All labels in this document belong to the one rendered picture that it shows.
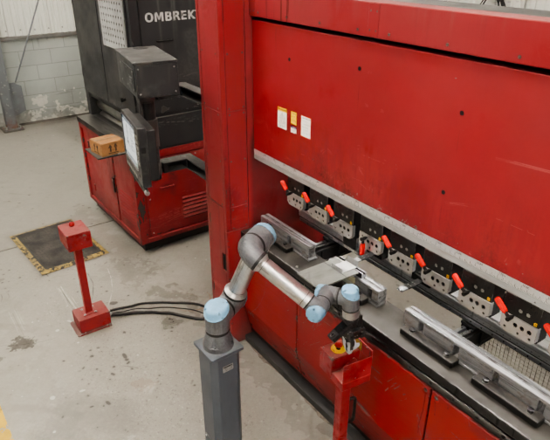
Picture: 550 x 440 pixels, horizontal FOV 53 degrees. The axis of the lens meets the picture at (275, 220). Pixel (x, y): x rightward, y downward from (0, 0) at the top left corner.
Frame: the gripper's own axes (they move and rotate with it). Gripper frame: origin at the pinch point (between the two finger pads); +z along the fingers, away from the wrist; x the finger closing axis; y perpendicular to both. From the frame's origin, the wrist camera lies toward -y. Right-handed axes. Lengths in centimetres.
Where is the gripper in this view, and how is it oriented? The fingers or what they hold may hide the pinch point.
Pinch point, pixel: (347, 352)
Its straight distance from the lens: 262.9
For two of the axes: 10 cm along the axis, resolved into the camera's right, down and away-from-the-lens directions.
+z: 0.8, 8.7, 4.8
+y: 8.8, -2.9, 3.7
